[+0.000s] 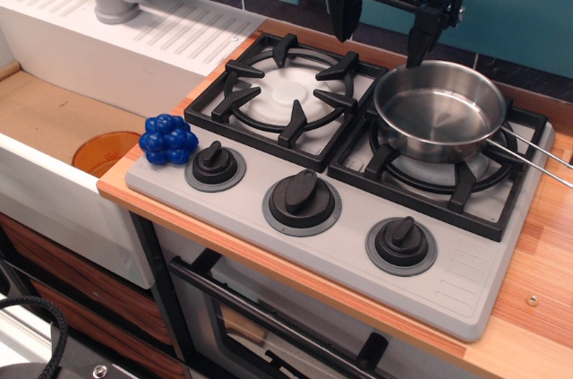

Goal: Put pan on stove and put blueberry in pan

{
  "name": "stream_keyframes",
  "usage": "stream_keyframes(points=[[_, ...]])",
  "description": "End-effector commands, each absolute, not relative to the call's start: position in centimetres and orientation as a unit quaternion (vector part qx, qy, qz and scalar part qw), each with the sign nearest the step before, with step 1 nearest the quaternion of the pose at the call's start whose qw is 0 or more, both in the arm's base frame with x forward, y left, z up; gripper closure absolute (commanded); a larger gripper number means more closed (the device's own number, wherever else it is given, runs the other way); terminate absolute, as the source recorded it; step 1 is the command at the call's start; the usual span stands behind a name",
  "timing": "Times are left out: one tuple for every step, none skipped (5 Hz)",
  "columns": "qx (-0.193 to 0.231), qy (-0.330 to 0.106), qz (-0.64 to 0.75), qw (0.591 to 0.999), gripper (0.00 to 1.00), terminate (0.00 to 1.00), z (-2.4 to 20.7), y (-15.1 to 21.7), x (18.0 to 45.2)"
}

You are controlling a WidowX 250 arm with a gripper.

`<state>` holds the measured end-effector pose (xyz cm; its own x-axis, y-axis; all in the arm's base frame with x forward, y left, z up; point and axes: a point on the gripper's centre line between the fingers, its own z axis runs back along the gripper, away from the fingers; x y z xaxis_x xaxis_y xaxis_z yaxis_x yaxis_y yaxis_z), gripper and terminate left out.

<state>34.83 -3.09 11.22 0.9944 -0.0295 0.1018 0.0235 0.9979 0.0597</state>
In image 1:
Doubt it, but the black braided cable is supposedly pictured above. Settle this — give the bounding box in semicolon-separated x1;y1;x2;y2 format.
0;296;69;379

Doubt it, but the black oven door handle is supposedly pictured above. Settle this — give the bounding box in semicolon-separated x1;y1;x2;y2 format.
168;249;388;378

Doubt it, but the wooden drawer front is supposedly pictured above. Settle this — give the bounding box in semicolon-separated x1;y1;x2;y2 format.
1;216;190;378

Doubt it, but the white toy sink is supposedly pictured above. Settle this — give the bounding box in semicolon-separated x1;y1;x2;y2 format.
1;0;262;289

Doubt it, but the black middle stove knob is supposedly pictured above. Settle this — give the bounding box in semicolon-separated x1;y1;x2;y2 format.
262;169;342;237

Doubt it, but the stainless steel pan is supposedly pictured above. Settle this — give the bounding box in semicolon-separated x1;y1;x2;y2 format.
372;60;572;188

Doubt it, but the black left burner grate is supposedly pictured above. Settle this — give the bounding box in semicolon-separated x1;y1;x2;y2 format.
184;33;387;172

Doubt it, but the orange plastic cup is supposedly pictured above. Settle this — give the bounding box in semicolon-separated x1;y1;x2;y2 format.
72;131;141;177

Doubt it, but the blue toy blueberry cluster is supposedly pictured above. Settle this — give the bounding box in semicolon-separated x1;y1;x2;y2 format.
138;114;199;166

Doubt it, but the black left stove knob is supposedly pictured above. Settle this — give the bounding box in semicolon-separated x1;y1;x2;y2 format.
184;141;246;193

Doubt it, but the black stove knob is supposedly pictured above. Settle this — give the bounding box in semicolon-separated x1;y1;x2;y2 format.
262;169;342;237
184;141;246;193
365;216;438;277

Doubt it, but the black burner grate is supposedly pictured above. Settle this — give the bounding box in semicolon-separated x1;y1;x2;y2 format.
328;92;552;242
184;33;387;172

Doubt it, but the black right burner grate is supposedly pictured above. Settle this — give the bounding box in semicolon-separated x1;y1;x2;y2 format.
328;92;552;242

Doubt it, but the black right stove knob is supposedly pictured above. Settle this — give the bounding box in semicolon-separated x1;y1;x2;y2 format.
365;216;438;277

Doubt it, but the grey toy stove top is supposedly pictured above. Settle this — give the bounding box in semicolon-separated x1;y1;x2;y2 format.
124;32;557;344

